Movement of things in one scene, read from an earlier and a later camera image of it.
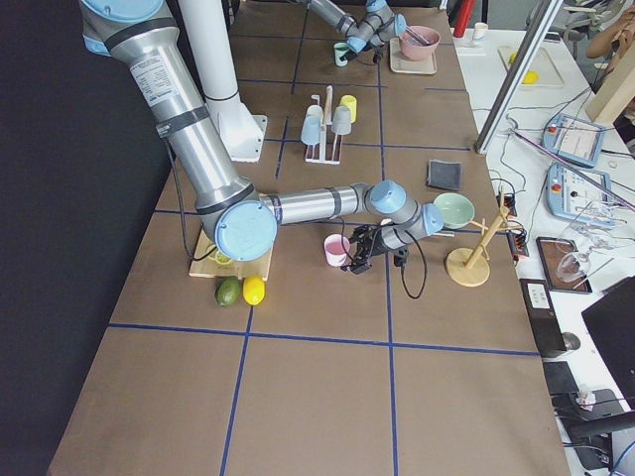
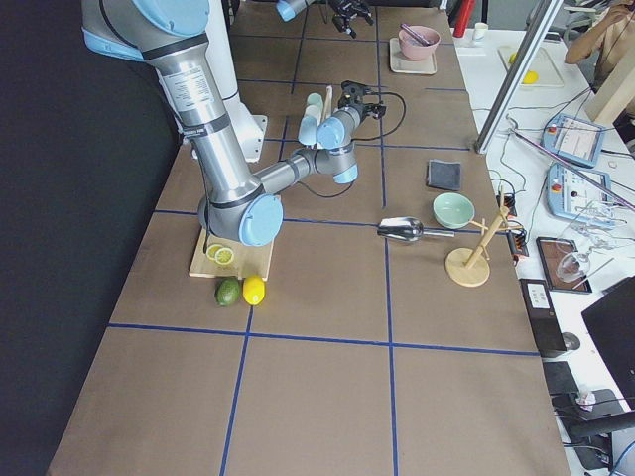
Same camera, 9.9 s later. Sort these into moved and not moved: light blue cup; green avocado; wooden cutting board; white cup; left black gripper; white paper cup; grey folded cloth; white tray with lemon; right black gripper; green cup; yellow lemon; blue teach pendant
Moved: right black gripper; green cup; white cup; left black gripper
Not moved: green avocado; white tray with lemon; light blue cup; yellow lemon; blue teach pendant; grey folded cloth; wooden cutting board; white paper cup
